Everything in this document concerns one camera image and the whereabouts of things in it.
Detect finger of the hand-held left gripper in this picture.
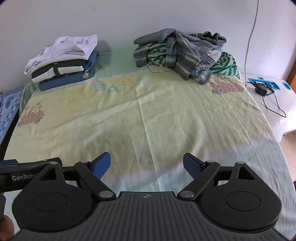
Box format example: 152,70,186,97
35,157,62,166

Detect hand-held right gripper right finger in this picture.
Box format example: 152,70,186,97
177,152,257,202

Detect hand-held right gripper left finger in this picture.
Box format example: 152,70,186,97
37,152,116,202

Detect grey striped knit sweater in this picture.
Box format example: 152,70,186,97
133,28,227,86

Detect person's left hand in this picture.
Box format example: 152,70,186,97
0,215,15,241

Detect yellow green printed bed sheet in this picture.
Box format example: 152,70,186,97
5,44,296,239

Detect blue patterned cloth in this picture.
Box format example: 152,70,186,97
0,85,27,137

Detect blue folded garment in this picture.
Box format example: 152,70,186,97
38,50,100,91

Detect dark green white folded shirt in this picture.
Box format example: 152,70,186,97
31,59,89,83

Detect black power adapter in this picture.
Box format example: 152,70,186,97
254,83,269,96

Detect white table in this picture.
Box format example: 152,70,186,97
239,72,296,144

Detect green striped shirt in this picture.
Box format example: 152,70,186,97
147,42,241,79

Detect blue plastic holder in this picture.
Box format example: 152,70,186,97
248,77,281,91

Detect black adapter cable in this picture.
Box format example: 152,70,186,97
261,85,287,118

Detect white wall cable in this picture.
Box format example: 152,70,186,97
244,0,260,88

